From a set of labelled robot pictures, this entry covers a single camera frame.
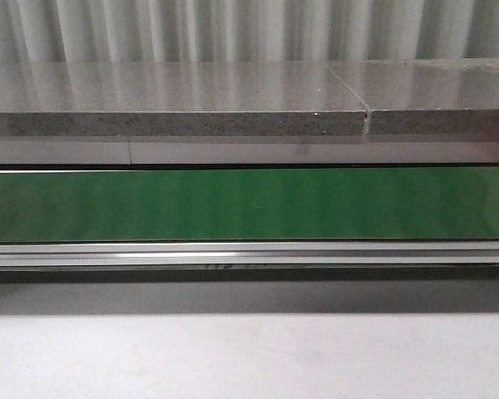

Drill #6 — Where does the green conveyor belt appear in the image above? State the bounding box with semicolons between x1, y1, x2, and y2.
0;166;499;243

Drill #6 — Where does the grey speckled stone countertop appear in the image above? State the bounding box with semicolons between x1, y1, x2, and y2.
0;59;499;138

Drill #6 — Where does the white corrugated curtain backdrop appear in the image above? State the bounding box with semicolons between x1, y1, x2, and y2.
0;1;499;62

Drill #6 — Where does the aluminium conveyor frame rail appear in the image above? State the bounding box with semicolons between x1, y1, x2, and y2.
0;240;499;272

